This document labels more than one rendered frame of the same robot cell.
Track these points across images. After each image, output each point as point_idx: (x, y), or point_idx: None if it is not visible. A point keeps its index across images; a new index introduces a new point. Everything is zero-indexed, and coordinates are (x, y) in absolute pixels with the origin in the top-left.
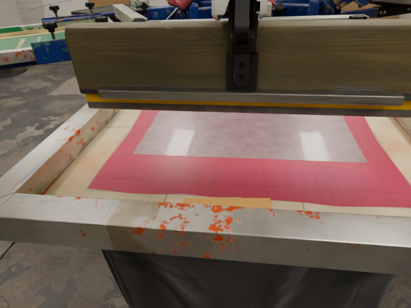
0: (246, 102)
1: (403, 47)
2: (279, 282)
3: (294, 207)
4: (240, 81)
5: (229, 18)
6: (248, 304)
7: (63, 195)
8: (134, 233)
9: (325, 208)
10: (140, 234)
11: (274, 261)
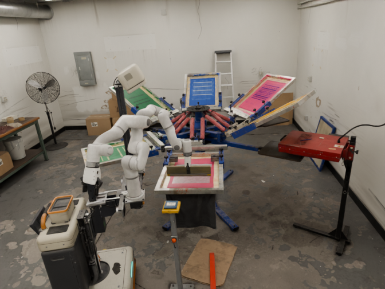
0: None
1: (205, 168)
2: (197, 204)
3: None
4: (188, 172)
5: (186, 166)
6: (193, 211)
7: None
8: (176, 191)
9: None
10: (177, 191)
11: (192, 193)
